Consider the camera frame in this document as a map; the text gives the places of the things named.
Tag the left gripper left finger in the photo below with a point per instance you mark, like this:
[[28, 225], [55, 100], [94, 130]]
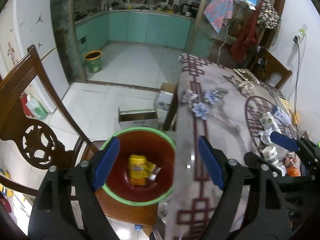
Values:
[[66, 206]]

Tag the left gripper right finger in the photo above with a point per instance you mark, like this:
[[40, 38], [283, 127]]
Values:
[[265, 216]]

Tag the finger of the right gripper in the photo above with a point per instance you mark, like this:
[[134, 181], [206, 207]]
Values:
[[284, 141]]

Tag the floral paper cup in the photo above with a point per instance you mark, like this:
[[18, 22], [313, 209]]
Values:
[[270, 154]]

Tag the blue white milk carton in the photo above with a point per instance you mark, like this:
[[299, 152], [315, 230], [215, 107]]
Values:
[[281, 116]]

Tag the newspaper ball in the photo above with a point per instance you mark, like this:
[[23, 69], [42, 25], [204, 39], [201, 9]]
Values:
[[246, 88], [289, 160]]

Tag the yellow drink carton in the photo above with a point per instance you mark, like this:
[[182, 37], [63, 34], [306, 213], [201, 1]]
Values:
[[137, 170]]

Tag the orange plastic snack bag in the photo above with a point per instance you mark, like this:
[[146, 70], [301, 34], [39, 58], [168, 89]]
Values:
[[292, 171]]

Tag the green yellow trash bin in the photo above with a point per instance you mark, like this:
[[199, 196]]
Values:
[[93, 60]]

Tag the teal kitchen cabinets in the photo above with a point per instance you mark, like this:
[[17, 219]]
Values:
[[133, 26]]

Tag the floral tablecloth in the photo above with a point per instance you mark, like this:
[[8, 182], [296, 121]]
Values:
[[209, 105]]

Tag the wooden chair left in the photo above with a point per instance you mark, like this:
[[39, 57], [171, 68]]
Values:
[[39, 145]]

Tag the wooden chair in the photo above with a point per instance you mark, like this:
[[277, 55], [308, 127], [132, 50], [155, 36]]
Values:
[[265, 65], [39, 145]]

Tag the wooden chair far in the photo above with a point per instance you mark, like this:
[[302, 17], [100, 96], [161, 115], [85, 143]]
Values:
[[265, 65]]

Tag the dark snack packet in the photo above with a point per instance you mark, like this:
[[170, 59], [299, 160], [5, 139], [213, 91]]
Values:
[[246, 75]]

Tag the red green plastic basin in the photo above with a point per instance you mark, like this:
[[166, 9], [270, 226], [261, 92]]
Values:
[[159, 150]]

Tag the green detergent bottle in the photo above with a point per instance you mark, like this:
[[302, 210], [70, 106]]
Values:
[[35, 107]]

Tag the red hanging garment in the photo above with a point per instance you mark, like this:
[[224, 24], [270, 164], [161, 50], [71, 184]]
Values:
[[247, 38]]

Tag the red fire extinguisher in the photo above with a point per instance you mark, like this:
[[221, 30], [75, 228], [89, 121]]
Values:
[[26, 110]]

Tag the open cardboard box floor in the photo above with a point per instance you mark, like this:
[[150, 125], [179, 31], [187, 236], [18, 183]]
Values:
[[138, 118]]

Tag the patterned hanging bag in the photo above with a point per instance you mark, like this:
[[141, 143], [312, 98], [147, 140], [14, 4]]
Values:
[[268, 17]]

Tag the plaid hanging towel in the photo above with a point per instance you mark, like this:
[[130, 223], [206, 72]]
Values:
[[218, 12]]

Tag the white refrigerator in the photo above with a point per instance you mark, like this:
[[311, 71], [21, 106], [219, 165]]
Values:
[[25, 23]]

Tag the wall power adapter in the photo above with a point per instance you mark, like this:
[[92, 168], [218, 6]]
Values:
[[299, 36]]

